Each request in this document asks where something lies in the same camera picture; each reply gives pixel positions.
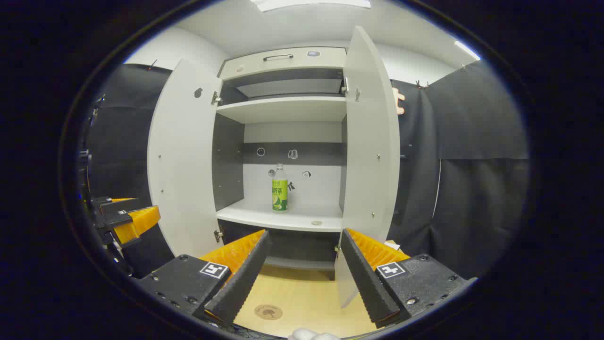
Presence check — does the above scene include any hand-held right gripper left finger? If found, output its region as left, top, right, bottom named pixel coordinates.
left=134, top=230, right=272, bottom=327

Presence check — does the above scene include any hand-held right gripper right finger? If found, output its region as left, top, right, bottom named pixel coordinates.
left=340, top=229, right=477, bottom=330

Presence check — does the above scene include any round brown coaster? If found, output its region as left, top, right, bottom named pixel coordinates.
left=254, top=304, right=283, bottom=321

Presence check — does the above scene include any white cabinet door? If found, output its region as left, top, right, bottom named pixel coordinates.
left=335, top=26, right=401, bottom=308
left=147, top=59, right=225, bottom=259

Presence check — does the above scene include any green label clear bottle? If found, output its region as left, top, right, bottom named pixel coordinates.
left=271, top=163, right=288, bottom=212

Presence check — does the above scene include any black backdrop cloth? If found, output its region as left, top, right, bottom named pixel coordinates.
left=87, top=60, right=530, bottom=279

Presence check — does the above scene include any narrow ceiling light strip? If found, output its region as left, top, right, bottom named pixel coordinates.
left=454, top=41, right=481, bottom=61

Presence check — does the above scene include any long ceiling light panel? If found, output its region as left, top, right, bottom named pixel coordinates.
left=250, top=0, right=372, bottom=12

